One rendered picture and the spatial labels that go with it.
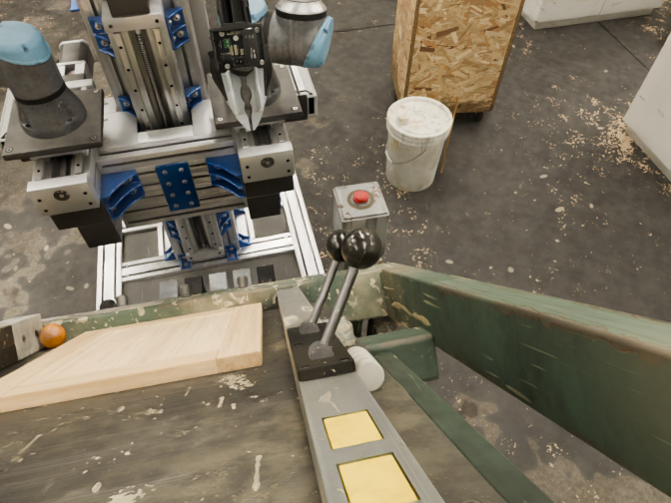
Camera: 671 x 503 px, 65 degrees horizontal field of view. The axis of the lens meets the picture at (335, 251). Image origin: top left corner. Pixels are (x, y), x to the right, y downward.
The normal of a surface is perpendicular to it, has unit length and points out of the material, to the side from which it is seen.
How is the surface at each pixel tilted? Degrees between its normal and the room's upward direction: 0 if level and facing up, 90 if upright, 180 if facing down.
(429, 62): 90
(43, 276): 0
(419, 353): 40
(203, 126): 0
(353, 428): 50
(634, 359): 90
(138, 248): 0
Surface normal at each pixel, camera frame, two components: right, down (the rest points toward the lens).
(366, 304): 0.14, 0.04
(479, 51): 0.07, 0.79
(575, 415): -0.98, 0.15
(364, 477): -0.15, -0.99
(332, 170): 0.01, -0.61
